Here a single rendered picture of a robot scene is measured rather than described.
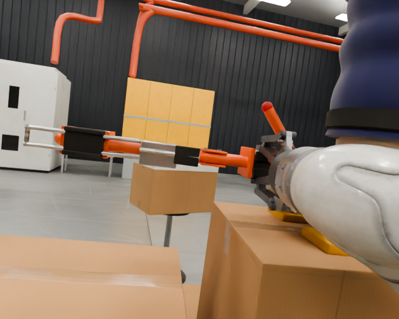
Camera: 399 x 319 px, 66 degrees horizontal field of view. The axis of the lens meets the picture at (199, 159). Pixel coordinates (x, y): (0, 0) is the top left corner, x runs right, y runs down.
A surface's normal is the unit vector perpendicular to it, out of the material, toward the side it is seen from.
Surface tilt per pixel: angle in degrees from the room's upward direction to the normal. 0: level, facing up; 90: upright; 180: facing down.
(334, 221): 109
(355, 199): 85
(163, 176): 90
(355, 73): 75
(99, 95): 90
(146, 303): 0
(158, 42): 90
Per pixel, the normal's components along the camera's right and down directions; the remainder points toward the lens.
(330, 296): 0.13, 0.09
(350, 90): -0.87, -0.06
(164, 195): 0.56, 0.13
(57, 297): 0.12, -0.99
